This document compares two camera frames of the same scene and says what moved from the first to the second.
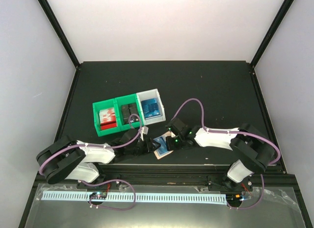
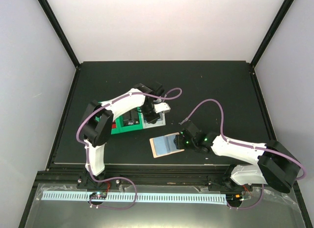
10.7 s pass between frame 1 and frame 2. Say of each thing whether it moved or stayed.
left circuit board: stayed
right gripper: moved
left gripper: moved
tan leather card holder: stayed
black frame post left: stayed
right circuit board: stayed
